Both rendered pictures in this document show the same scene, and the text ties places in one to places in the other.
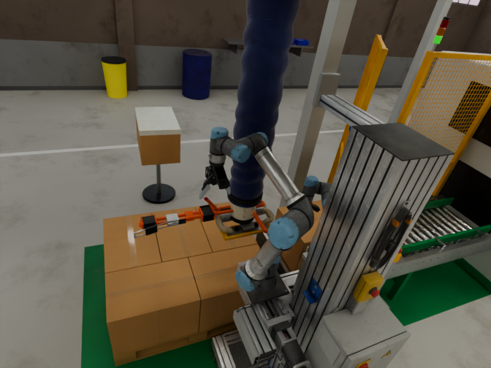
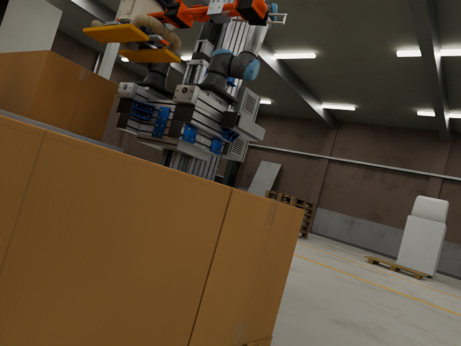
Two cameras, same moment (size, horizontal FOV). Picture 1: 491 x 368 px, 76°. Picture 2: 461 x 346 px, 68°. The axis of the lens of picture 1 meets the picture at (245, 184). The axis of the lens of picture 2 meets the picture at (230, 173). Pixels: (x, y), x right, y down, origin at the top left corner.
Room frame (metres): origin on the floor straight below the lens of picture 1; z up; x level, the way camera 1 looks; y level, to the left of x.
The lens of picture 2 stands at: (1.76, 1.57, 0.53)
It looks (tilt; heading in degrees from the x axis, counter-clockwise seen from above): 3 degrees up; 244
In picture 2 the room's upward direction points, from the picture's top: 16 degrees clockwise
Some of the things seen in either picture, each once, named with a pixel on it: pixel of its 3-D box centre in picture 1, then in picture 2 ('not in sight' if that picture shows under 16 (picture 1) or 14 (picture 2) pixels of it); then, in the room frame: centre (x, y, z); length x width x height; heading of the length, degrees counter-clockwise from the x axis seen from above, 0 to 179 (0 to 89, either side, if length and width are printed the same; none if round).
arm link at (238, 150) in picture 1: (238, 149); not in sight; (1.18, 0.05, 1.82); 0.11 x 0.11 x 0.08; 54
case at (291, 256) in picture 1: (316, 236); (48, 101); (1.92, -0.64, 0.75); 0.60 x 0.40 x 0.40; 118
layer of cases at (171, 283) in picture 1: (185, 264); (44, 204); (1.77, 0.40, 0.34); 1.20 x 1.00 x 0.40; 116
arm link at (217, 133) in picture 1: (219, 141); not in sight; (1.23, 0.14, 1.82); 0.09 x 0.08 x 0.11; 54
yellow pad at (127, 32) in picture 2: not in sight; (115, 31); (1.72, 0.04, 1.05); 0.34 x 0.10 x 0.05; 118
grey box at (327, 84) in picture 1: (326, 90); not in sight; (2.94, -0.60, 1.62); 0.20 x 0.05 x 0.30; 116
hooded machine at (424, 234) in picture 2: not in sight; (424, 235); (-5.16, -3.01, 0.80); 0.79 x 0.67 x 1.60; 29
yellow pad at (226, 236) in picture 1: (246, 228); (149, 53); (1.55, -0.05, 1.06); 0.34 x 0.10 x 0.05; 118
